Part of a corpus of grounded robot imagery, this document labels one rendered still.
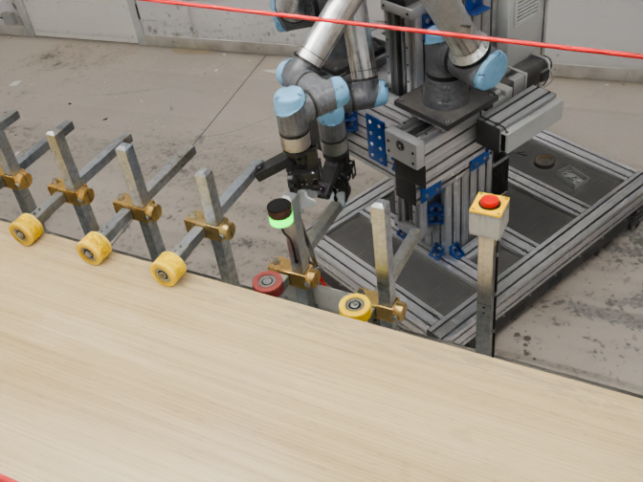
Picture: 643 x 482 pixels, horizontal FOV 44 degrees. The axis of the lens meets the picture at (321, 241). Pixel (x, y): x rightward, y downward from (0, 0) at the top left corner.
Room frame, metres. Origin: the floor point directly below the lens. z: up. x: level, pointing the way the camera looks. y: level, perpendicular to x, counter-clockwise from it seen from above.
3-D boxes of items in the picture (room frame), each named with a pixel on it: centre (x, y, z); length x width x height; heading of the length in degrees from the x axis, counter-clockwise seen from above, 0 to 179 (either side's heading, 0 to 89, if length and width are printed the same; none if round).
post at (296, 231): (1.58, 0.07, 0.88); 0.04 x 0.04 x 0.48; 59
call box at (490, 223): (1.32, -0.37, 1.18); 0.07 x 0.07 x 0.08; 59
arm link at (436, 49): (2.06, -0.44, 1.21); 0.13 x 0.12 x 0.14; 29
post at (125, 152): (1.84, 0.49, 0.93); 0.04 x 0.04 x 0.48; 59
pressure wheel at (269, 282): (1.52, 0.15, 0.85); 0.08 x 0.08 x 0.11
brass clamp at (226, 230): (1.73, 0.30, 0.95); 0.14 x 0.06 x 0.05; 59
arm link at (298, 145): (1.67, 0.03, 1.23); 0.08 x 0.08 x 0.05
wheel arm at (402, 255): (1.55, -0.16, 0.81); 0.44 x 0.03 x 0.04; 149
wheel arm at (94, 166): (2.05, 0.71, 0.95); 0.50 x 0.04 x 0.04; 149
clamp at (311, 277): (1.59, 0.09, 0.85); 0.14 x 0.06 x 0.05; 59
